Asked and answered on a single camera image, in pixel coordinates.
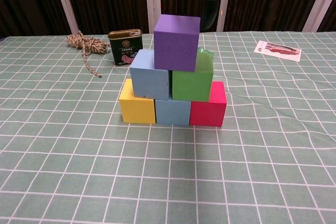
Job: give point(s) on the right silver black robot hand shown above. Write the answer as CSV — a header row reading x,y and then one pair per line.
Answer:
x,y
212,9

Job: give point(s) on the purple foam cube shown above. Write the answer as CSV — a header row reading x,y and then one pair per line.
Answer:
x,y
176,48

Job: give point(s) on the green foam cube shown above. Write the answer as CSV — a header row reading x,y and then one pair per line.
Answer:
x,y
191,85

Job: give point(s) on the light blue foam cube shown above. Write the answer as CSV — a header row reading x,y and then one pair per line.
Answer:
x,y
172,111
149,82

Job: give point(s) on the magenta foam cube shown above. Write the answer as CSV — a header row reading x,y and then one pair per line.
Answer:
x,y
207,113

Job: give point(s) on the yellow foam cube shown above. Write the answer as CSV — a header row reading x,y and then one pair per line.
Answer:
x,y
136,111

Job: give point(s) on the green foil sachet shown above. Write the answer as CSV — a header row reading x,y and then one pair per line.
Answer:
x,y
206,51

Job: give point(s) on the dark green luncheon meat can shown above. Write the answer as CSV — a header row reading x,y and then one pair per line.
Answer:
x,y
120,48

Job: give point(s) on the green checked tablecloth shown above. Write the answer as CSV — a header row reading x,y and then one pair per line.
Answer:
x,y
168,182

